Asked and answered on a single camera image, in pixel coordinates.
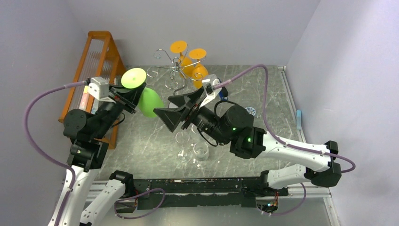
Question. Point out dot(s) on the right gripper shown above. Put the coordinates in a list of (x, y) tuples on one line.
[(191, 110)]

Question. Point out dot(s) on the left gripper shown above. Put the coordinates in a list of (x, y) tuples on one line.
[(124, 96)]

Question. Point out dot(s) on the green plastic wine glass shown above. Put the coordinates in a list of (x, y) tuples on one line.
[(149, 99)]

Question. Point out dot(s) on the orange plastic wine glass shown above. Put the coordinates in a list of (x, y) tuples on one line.
[(181, 47), (199, 72)]

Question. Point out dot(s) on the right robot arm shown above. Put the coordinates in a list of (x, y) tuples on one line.
[(310, 163)]

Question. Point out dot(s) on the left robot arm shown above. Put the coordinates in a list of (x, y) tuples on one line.
[(87, 153)]

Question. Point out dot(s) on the clear wine glass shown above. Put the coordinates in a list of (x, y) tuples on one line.
[(183, 139), (201, 154), (195, 135)]

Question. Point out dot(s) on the chrome wine glass rack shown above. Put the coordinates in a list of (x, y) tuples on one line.
[(177, 80)]

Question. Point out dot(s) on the yellow pink tube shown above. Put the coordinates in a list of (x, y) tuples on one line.
[(84, 99)]

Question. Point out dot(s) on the blue black utility tool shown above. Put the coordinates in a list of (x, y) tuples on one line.
[(223, 93)]

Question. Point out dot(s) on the light blue edge clip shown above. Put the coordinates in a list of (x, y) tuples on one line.
[(299, 120)]

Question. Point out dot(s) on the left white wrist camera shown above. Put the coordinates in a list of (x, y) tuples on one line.
[(98, 87)]

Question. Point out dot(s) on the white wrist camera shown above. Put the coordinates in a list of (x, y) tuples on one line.
[(98, 87), (211, 92)]

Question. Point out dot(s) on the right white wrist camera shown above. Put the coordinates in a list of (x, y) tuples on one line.
[(211, 92)]

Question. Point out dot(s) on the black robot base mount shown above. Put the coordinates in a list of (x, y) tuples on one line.
[(167, 193)]

